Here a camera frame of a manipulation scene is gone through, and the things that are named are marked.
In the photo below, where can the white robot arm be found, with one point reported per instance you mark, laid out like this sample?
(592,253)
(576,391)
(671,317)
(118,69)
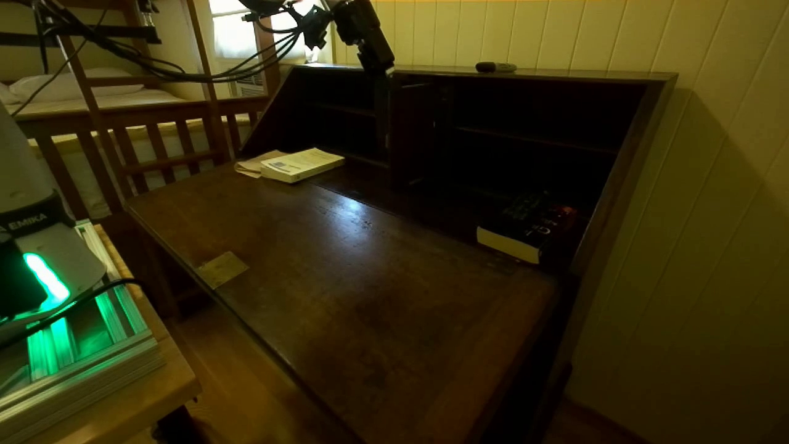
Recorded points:
(26,164)

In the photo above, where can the dark wooden compartment door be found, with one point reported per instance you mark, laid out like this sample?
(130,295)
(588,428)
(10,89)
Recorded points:
(419,137)

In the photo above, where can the dark-covered thick book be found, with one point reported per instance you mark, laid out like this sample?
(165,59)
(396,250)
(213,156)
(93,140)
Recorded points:
(526,224)

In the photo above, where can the dark wooden secretary desk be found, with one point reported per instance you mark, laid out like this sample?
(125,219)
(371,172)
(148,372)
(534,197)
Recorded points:
(371,312)

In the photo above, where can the brown paper envelope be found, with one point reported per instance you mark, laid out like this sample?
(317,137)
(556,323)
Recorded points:
(249,165)

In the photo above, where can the wooden bunk bed frame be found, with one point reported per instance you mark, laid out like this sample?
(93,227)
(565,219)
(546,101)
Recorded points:
(164,110)

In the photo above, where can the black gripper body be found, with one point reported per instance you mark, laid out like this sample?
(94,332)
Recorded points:
(359,26)

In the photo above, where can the white paperback book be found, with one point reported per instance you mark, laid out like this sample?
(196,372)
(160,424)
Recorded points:
(300,164)

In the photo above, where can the black horizontal metal bar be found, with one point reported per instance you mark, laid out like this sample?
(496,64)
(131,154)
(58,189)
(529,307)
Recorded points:
(99,33)

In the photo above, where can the wooden slatted chair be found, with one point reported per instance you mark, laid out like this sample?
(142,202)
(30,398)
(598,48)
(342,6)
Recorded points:
(99,176)

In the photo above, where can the white mattress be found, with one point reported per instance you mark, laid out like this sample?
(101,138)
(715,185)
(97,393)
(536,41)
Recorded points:
(51,86)

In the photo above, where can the black grey marker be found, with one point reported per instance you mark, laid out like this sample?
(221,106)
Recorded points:
(496,68)

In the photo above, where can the aluminium mounting frame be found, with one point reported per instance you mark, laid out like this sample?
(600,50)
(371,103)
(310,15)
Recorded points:
(81,346)

